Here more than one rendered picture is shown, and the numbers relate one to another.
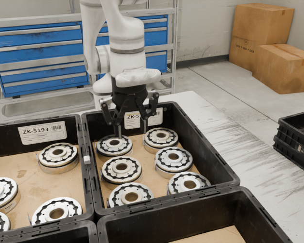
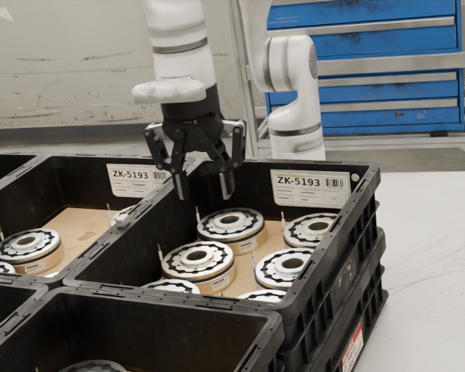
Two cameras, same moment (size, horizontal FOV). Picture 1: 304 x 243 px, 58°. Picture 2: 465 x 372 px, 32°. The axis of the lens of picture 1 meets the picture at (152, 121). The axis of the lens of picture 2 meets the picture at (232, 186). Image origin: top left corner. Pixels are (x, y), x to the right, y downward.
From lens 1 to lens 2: 0.68 m
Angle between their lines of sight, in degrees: 40
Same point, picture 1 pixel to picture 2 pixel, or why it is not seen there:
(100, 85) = (276, 114)
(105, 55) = (281, 55)
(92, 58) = (253, 59)
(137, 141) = not seen: hidden behind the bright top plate
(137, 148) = (274, 243)
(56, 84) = (381, 121)
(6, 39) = (288, 13)
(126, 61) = (162, 65)
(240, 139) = not seen: outside the picture
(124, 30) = (153, 17)
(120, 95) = (173, 122)
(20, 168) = (92, 229)
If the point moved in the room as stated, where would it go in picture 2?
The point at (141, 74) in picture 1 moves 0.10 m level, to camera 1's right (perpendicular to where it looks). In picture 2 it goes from (165, 86) to (229, 94)
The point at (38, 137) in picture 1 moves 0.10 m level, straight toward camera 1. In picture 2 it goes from (134, 187) to (112, 213)
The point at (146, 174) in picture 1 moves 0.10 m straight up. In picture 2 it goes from (238, 285) to (228, 220)
